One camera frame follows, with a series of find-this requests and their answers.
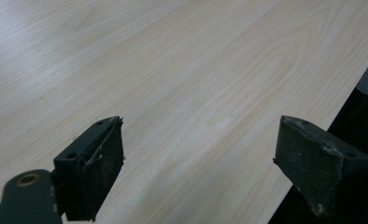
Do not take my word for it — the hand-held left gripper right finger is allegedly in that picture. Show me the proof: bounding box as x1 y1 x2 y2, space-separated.
272 115 368 218

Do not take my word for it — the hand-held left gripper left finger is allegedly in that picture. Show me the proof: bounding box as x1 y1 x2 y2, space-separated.
52 116 125 222

